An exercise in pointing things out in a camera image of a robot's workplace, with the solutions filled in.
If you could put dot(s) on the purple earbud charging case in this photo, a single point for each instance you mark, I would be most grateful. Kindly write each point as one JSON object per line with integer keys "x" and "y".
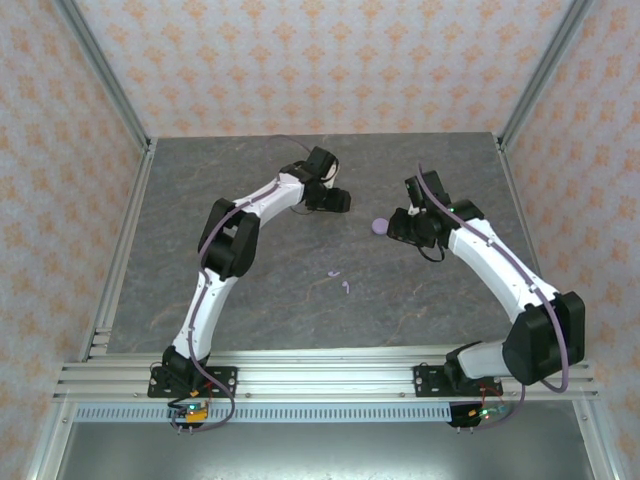
{"x": 379, "y": 226}

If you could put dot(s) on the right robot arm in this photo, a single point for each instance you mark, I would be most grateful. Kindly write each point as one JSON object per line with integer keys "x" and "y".
{"x": 500, "y": 270}

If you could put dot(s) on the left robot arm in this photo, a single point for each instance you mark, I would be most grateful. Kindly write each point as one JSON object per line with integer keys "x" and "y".
{"x": 230, "y": 240}

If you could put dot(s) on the grey metal sheet panel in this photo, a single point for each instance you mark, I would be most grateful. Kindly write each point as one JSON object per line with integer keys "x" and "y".
{"x": 320, "y": 450}

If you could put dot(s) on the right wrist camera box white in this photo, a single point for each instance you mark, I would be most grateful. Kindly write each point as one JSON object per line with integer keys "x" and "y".
{"x": 412, "y": 210}

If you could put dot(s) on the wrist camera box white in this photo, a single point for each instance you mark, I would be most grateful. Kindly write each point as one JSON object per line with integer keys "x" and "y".
{"x": 412, "y": 210}
{"x": 334, "y": 172}

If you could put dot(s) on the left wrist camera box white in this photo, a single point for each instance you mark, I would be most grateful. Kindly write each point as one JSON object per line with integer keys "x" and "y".
{"x": 334, "y": 172}

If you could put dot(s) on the right aluminium side rail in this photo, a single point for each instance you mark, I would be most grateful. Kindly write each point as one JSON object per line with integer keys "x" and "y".
{"x": 515, "y": 200}

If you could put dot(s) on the aluminium side rail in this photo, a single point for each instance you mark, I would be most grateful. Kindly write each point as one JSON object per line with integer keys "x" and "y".
{"x": 135, "y": 200}
{"x": 515, "y": 200}

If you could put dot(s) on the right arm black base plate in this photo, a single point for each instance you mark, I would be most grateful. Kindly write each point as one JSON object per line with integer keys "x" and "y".
{"x": 425, "y": 380}

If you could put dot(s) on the aluminium mounting rail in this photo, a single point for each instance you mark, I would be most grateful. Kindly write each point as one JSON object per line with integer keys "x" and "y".
{"x": 325, "y": 372}

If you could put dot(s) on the left aluminium side rail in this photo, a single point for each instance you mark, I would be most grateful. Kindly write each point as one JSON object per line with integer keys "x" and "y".
{"x": 135, "y": 200}

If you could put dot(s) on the right aluminium frame post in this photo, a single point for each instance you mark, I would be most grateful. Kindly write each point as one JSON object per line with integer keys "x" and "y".
{"x": 545, "y": 75}

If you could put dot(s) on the aluminium frame post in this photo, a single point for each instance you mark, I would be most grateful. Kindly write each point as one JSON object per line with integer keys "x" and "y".
{"x": 545, "y": 75}
{"x": 100, "y": 75}

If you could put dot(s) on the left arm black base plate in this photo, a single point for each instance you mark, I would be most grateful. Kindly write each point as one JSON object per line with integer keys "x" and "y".
{"x": 225, "y": 382}

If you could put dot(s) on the left aluminium frame post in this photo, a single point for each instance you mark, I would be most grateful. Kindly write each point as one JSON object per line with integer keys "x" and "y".
{"x": 100, "y": 75}

